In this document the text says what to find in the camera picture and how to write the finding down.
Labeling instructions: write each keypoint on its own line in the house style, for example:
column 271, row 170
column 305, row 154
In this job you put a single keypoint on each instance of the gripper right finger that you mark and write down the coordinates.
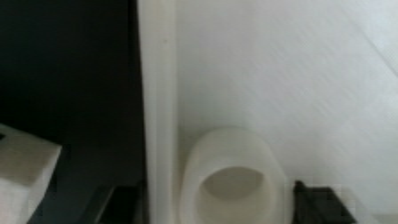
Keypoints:
column 319, row 208

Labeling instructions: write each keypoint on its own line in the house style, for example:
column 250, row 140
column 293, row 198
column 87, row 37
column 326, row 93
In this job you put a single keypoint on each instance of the white square table top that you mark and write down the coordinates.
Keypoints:
column 280, row 65

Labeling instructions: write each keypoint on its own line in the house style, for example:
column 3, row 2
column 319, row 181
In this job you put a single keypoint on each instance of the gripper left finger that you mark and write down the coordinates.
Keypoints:
column 115, row 205

